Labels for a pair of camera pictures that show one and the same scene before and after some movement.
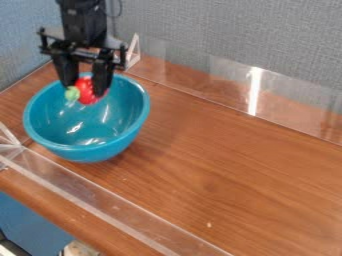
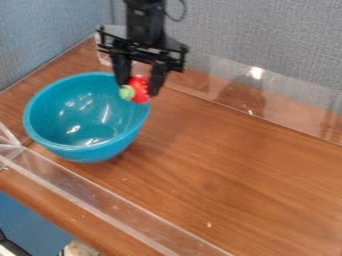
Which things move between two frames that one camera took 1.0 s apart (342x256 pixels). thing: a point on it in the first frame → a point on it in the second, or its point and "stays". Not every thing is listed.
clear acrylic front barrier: x=99 y=203 stays
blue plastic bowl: x=87 y=132 stays
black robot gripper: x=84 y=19 → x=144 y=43
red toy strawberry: x=83 y=91 → x=136 y=90
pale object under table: x=77 y=248 stays
